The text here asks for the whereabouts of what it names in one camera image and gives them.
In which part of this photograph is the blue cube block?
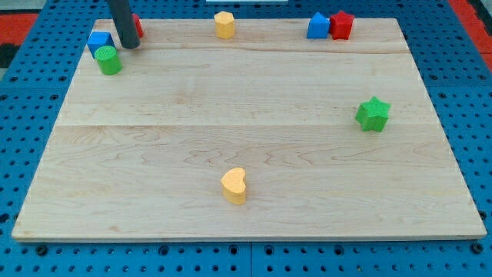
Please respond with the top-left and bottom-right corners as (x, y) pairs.
(87, 32), (115, 58)

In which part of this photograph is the light wooden board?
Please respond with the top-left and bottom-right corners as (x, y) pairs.
(12, 18), (487, 242)

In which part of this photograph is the yellow heart block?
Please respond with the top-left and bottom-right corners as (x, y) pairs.
(221, 168), (246, 205)

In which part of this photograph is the yellow hexagon block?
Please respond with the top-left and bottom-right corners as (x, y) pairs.
(214, 11), (235, 39)

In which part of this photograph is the green star block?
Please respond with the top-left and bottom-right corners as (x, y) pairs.
(355, 96), (391, 132)

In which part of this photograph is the blue house-shaped block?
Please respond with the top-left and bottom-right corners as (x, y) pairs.
(306, 12), (331, 39)

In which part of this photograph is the red star block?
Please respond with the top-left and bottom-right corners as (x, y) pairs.
(329, 11), (355, 40)

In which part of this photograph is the red block behind rod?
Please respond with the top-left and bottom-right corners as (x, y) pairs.
(132, 13), (144, 38)

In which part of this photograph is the green cylinder block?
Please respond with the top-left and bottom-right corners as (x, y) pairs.
(95, 45), (122, 75)

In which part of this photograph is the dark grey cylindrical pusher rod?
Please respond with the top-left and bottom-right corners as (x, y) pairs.
(107, 0), (140, 49)

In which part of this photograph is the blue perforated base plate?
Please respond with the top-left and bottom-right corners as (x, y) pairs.
(1, 1), (491, 276)

